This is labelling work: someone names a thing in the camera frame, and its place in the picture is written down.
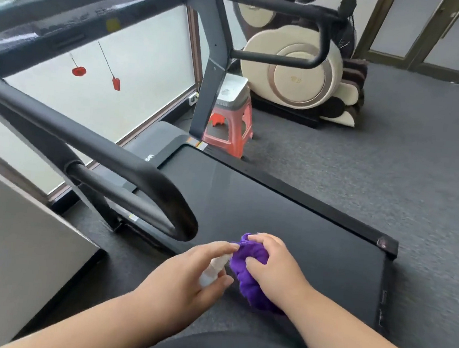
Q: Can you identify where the person's left hand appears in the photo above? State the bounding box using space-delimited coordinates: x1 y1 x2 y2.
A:
122 232 241 348

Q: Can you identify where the person's right hand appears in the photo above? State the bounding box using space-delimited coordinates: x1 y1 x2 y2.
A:
239 231 323 320

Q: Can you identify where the purple microfibre cloth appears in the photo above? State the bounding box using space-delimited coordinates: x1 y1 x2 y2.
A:
223 231 293 316

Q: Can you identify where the white spray bottle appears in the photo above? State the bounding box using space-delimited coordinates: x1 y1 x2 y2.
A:
197 251 233 290

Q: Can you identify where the black treadmill handrail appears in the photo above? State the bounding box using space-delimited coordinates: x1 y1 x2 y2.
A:
0 76 212 243
209 0 352 73

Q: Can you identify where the person's right forearm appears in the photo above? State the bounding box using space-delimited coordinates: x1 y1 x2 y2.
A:
277 286 459 348

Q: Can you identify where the grey treadmill base with uprights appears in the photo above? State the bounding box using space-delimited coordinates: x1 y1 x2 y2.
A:
66 45 416 348

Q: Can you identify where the white plastic tub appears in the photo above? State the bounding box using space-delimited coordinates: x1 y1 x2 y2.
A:
213 72 251 111

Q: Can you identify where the beige upholstered chair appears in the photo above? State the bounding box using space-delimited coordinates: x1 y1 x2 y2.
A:
210 0 376 133

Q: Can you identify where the red safety knob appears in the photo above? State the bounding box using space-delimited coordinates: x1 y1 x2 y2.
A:
68 53 89 77

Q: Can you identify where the red safety clip with cord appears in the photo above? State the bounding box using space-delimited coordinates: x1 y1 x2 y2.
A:
93 41 126 92

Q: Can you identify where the dark metal door frame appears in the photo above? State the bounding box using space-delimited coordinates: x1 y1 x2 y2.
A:
350 0 459 88

